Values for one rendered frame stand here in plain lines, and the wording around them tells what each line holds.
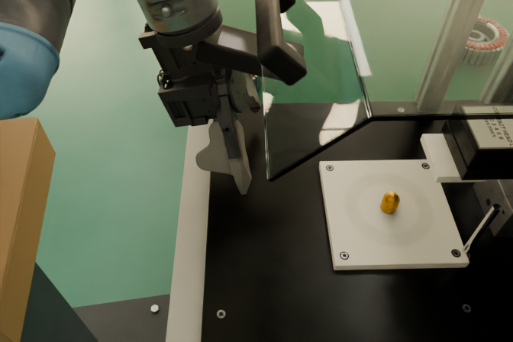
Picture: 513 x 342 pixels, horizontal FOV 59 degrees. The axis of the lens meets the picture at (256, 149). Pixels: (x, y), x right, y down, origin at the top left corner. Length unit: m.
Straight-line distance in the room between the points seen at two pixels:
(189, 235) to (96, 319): 0.83
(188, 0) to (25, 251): 0.34
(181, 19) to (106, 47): 1.77
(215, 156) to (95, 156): 1.23
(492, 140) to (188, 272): 0.36
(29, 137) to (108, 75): 1.43
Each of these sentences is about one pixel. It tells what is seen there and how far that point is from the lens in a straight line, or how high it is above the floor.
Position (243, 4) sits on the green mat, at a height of 0.75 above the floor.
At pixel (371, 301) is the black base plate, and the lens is 0.52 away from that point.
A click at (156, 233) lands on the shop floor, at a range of 1.47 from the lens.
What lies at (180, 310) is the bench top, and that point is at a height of 0.75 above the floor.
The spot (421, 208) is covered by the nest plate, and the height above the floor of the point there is 0.78.
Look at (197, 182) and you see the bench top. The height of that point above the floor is 0.75.
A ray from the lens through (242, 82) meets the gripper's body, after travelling 0.53.
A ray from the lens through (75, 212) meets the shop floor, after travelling 1.59.
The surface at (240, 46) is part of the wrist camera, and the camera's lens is 0.48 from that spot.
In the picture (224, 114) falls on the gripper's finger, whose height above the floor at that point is 0.90.
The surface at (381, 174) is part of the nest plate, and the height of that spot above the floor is 0.78.
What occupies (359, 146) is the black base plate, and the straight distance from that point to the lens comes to 0.64.
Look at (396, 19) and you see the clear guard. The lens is 0.34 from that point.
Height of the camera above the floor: 1.24
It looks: 49 degrees down
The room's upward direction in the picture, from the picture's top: straight up
